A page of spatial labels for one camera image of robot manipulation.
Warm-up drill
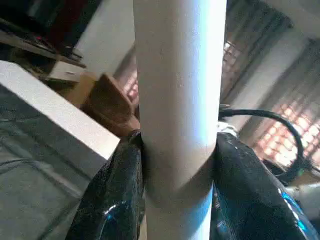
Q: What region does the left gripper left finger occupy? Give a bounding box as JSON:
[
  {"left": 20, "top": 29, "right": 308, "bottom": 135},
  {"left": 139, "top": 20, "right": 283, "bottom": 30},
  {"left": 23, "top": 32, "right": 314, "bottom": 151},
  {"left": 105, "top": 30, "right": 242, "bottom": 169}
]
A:
[{"left": 65, "top": 131, "right": 147, "bottom": 240}]

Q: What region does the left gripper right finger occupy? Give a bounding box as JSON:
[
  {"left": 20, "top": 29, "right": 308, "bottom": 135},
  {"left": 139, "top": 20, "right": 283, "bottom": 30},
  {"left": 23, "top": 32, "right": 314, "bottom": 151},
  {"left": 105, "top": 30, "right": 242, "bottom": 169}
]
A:
[{"left": 212, "top": 131, "right": 320, "bottom": 240}]

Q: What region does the white plastic table leg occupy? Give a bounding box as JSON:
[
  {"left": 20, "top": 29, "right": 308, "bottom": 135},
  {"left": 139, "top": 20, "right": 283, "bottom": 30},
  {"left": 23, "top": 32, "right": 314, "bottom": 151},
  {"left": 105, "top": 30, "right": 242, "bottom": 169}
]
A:
[{"left": 132, "top": 0, "right": 229, "bottom": 240}]

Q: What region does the black table mat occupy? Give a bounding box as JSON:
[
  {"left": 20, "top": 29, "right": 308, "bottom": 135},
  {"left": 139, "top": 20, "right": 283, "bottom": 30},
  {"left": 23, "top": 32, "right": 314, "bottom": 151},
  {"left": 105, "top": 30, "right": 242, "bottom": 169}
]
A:
[{"left": 0, "top": 82, "right": 115, "bottom": 240}]

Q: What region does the brown cardboard box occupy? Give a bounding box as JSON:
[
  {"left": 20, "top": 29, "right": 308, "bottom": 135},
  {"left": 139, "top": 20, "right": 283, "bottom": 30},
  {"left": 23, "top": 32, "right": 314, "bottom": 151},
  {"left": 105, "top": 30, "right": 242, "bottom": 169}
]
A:
[{"left": 80, "top": 72, "right": 142, "bottom": 139}]

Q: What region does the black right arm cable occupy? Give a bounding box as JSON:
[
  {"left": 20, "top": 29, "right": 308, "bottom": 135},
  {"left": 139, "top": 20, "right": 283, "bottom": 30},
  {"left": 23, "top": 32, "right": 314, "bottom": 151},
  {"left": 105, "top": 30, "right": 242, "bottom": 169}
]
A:
[{"left": 218, "top": 108, "right": 313, "bottom": 187}]

